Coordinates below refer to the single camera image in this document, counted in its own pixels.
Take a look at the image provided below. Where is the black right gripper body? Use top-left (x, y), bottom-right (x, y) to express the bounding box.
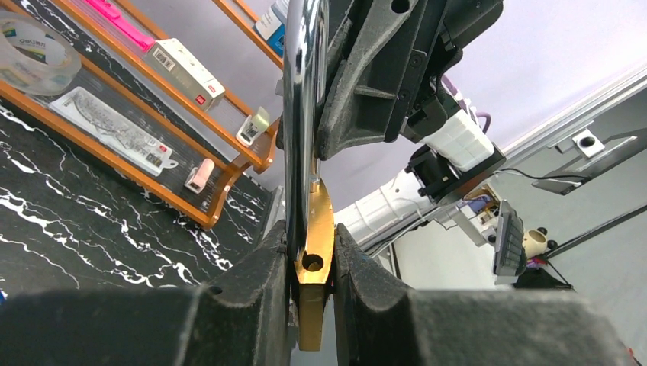
top-left (385, 1), bottom-right (504, 143)

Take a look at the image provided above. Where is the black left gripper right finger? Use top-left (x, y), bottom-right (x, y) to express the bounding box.
top-left (333, 225), bottom-right (635, 365)

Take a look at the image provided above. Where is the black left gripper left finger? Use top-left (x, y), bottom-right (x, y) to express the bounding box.
top-left (1, 221), bottom-right (289, 365)

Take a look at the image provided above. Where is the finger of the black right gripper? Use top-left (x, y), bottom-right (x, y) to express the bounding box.
top-left (275, 0), bottom-right (365, 150)
top-left (314, 1), bottom-right (419, 160)

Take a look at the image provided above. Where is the brass padlock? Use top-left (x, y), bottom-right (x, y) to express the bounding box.
top-left (282, 1), bottom-right (335, 352)

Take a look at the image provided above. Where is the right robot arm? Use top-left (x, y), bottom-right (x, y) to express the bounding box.
top-left (278, 1), bottom-right (504, 246)

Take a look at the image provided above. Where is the blue white round jar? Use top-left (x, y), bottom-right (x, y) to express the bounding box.
top-left (253, 0), bottom-right (289, 58)

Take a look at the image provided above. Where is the pink small eraser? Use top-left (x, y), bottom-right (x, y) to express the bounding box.
top-left (184, 159), bottom-right (215, 194)

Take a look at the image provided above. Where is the white small box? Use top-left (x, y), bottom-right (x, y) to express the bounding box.
top-left (143, 38), bottom-right (225, 111)

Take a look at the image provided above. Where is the orange tiered rack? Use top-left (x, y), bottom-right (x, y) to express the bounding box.
top-left (1, 1), bottom-right (277, 230)

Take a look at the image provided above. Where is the pink highlighter pen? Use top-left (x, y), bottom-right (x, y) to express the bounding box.
top-left (85, 0), bottom-right (155, 52)

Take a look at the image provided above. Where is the packaged protractor ruler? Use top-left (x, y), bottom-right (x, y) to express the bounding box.
top-left (48, 87), bottom-right (179, 177)

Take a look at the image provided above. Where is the clear tape roll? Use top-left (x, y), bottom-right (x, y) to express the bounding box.
top-left (1, 10), bottom-right (82, 96)

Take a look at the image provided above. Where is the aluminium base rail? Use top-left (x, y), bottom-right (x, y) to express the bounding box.
top-left (359, 64), bottom-right (646, 250)

